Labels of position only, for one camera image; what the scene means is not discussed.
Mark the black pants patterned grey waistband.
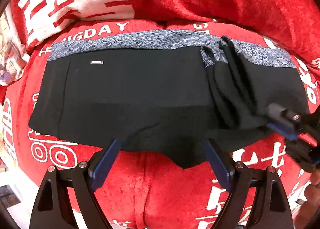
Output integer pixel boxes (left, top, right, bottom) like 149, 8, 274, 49
29, 30, 309, 169

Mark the floral pink pillow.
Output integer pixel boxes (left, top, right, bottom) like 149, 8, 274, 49
0, 5, 30, 86

